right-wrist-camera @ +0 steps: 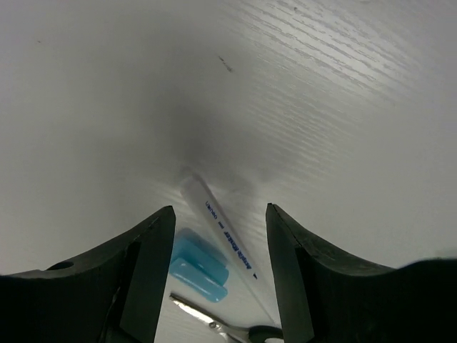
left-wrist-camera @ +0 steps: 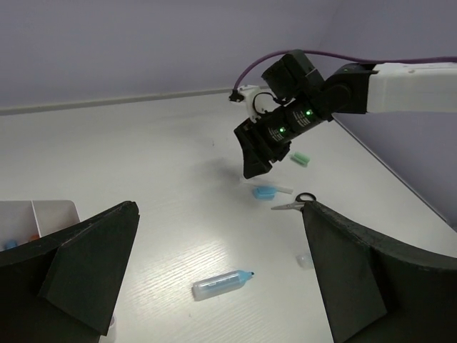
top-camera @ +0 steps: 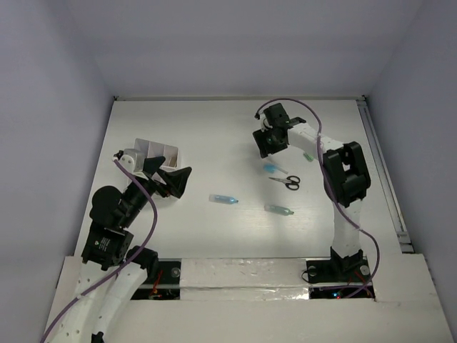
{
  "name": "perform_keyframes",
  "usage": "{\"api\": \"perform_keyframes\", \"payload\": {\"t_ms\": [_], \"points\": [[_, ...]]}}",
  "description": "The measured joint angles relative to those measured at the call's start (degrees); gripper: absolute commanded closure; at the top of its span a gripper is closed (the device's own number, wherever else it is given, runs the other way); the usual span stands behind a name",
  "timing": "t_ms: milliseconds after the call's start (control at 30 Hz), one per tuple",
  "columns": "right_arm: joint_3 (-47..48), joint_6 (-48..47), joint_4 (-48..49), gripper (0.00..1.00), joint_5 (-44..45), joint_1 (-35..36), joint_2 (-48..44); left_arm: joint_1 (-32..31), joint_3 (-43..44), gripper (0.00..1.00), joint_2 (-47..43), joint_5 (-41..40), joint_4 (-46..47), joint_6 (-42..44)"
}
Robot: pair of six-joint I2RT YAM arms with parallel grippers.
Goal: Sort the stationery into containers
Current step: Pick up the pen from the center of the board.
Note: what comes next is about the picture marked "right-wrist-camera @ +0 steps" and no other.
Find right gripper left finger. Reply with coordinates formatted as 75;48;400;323
1;206;176;342

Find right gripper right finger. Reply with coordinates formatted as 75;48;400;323
266;204;456;342

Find light blue eraser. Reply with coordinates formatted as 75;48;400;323
169;228;229;303

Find white pen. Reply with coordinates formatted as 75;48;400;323
179;174;278;322

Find black handled scissors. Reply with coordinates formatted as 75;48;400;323
169;293;284;343

